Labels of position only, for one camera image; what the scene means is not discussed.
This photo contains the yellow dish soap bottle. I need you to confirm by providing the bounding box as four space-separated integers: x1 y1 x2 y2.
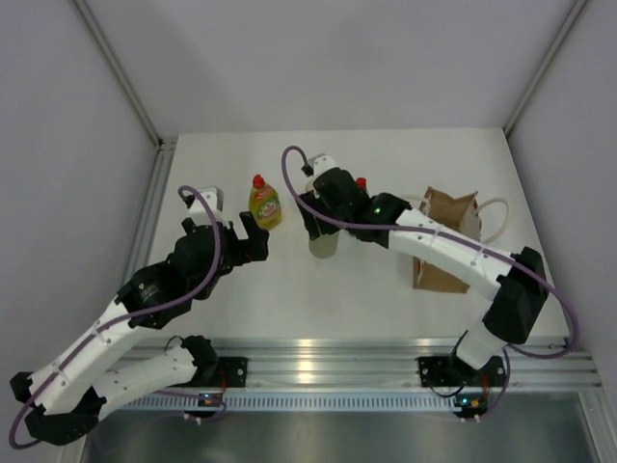
249 175 282 231

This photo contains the white capped bottle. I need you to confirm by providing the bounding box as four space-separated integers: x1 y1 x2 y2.
308 231 339 259

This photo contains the burlap canvas bag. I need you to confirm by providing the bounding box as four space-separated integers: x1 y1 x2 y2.
412 185 483 294

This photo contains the cream pump soap bottle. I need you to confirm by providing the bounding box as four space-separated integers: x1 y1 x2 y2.
305 178 315 194

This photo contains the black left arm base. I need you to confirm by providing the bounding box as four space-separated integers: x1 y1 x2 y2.
206 357 249 390

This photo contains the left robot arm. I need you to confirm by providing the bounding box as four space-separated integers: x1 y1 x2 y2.
10 212 269 446

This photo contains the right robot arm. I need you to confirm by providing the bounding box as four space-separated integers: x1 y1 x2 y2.
294 167 548 385

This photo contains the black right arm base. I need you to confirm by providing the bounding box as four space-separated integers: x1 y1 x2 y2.
417 356 459 389

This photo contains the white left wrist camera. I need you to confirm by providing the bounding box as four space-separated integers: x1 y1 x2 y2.
187 186 224 216

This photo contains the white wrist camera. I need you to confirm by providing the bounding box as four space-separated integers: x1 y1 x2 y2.
187 186 224 216
301 153 338 178

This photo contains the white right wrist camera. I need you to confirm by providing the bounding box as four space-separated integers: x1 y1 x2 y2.
301 153 338 178

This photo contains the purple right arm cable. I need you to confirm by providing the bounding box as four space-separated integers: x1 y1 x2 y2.
281 145 581 421

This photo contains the aluminium mounting rail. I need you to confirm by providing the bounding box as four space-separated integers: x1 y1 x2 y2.
124 337 604 389

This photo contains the white rope bag handle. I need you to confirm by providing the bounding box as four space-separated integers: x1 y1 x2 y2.
476 197 511 244

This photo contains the grey slotted cable duct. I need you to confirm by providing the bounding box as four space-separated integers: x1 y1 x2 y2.
122 392 483 413

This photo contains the left aluminium frame post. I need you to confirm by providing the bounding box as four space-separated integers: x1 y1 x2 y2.
69 0 162 148

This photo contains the aluminium frame post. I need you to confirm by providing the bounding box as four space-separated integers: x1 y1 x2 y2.
502 0 593 139
69 0 162 148

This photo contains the right aluminium frame post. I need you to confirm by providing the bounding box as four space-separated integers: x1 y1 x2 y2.
502 0 593 139

